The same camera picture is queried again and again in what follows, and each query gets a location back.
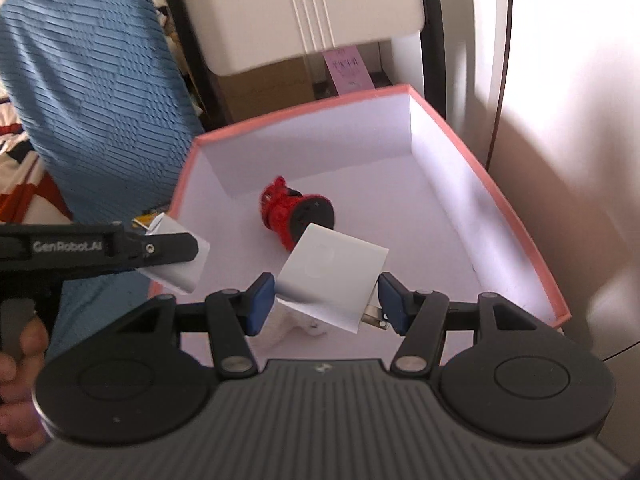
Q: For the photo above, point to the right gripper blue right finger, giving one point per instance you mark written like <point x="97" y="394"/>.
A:
<point x="397" y="303"/>

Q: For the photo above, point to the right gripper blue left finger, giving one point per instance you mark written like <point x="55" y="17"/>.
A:
<point x="258" y="301"/>

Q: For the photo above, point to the white square charger plug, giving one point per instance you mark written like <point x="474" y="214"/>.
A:
<point x="331" y="277"/>

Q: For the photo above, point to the white angular charger plug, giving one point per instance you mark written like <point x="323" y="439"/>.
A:
<point x="174" y="256"/>

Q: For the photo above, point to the person's left hand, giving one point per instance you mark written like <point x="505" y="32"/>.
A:
<point x="20" y="422"/>

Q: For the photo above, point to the red white black blanket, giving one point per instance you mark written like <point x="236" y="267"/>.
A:
<point x="29" y="195"/>

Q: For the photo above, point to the red black thread spool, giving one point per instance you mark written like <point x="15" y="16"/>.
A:
<point x="287" y="212"/>

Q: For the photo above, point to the pink cardboard box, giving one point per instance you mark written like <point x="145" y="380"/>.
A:
<point x="397" y="176"/>

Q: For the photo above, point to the blue textured sofa cover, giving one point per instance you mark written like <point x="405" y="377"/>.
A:
<point x="102" y="100"/>

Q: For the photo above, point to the brown cardboard box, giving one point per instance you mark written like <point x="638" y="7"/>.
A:
<point x="264" y="90"/>

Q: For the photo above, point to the pink paper tag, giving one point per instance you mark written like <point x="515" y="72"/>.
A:
<point x="347" y="71"/>

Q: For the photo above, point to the white cabinet furniture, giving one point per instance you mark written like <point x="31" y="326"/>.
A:
<point x="239" y="35"/>

